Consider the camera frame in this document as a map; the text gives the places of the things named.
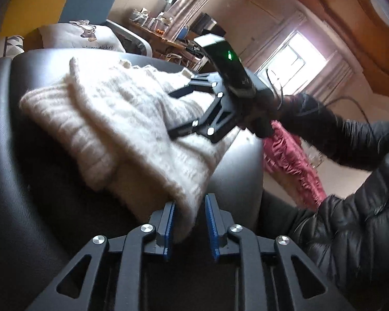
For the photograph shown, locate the cluttered wooden desk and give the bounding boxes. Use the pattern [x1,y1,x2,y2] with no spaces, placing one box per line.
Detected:
[128,9,206,72]

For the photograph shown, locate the window with white frame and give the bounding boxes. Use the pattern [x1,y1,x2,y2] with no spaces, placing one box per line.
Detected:
[255,30,335,96]

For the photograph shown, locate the grey yellow blue headboard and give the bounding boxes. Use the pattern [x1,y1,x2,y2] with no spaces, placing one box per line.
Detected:
[0,0,115,37]

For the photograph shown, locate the black leather seat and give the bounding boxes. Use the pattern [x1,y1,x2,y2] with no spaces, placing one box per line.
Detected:
[0,49,263,310]

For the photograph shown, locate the black gloved right hand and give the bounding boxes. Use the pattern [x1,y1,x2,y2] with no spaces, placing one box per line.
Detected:
[237,91,298,138]

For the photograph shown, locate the red ruffled bedspread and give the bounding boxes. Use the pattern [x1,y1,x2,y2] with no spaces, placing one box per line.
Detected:
[263,121,327,211]

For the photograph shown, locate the black puffer jacket sleeve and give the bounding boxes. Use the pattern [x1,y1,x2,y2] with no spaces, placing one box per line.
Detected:
[262,92,389,311]

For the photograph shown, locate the white printed pillow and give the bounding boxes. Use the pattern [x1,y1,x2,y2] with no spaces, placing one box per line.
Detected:
[38,20,126,53]

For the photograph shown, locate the white office chair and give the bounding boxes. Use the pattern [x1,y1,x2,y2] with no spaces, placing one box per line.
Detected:
[105,20,153,58]

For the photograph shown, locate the pink curtain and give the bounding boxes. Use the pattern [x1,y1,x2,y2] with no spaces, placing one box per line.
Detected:
[164,0,209,41]

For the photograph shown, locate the cream knitted sweater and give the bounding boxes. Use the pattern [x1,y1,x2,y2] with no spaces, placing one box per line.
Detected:
[19,58,239,242]

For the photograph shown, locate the black white patterned pillow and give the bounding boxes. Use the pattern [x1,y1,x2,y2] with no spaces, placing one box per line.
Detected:
[3,35,24,59]

